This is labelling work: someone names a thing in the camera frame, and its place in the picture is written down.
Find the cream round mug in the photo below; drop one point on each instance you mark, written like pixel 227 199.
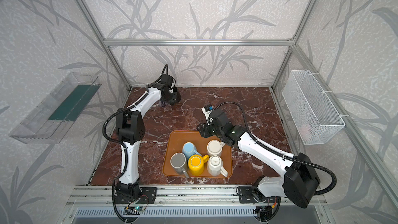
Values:
pixel 215 147

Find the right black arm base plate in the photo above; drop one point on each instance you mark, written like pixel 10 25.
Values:
pixel 253 195

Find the clear plastic wall bin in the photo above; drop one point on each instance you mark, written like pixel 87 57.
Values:
pixel 49 122

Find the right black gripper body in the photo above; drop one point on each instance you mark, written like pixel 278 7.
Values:
pixel 203 129

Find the brown rectangular tray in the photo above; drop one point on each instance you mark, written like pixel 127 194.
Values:
pixel 176 141

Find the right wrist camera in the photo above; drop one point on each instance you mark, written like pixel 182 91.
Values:
pixel 207 109

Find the grey mug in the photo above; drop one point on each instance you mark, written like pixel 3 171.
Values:
pixel 179 164

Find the aluminium front rail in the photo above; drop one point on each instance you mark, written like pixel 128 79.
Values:
pixel 166 196

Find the light blue mug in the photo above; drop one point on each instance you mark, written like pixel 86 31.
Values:
pixel 189 149

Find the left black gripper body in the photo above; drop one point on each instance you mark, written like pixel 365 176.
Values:
pixel 172 97

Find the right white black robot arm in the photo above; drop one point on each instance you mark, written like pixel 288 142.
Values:
pixel 299 179

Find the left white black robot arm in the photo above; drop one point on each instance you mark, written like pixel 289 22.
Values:
pixel 130 129

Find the white wire mesh basket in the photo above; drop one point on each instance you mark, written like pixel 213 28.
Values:
pixel 314 115

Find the yellow mug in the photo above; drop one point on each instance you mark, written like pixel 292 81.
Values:
pixel 196 164

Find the green circuit board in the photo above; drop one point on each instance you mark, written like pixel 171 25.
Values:
pixel 135 209

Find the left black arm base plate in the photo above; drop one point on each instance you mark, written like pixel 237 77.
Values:
pixel 146 196

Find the white faceted mug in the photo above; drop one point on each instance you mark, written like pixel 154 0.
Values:
pixel 215 166

